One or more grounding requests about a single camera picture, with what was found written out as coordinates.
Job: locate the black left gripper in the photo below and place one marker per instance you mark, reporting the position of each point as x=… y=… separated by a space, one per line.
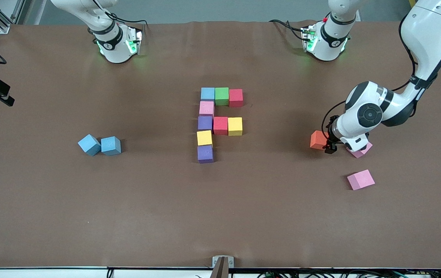
x=331 y=136

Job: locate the orange foam block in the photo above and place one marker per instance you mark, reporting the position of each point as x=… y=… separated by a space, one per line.
x=317 y=139

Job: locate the pink foam block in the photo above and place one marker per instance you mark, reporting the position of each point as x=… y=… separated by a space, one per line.
x=362 y=151
x=361 y=180
x=206 y=108

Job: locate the yellow foam block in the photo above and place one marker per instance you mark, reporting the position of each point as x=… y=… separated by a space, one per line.
x=235 y=126
x=204 y=138

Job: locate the red foam block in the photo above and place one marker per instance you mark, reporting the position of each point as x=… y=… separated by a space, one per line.
x=235 y=97
x=220 y=125

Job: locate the green foam block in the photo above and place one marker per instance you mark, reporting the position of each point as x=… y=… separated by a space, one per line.
x=222 y=96

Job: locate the purple foam block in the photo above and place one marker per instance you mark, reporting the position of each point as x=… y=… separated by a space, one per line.
x=205 y=122
x=205 y=153

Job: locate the blue foam block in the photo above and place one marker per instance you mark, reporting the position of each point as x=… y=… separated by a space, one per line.
x=89 y=144
x=207 y=94
x=111 y=146

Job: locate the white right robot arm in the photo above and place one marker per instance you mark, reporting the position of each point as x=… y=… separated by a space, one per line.
x=114 y=46

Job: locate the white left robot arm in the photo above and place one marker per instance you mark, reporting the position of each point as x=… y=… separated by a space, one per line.
x=425 y=34

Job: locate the brown table mat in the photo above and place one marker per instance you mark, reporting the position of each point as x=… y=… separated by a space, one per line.
x=220 y=216

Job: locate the metal base connector bracket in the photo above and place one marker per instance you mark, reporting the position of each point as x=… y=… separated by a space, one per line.
x=307 y=36
x=137 y=40

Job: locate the grey metal bracket with post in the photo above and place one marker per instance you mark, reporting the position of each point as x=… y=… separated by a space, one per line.
x=223 y=267

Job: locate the white table edge rail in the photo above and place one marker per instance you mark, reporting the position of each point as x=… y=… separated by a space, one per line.
x=31 y=274

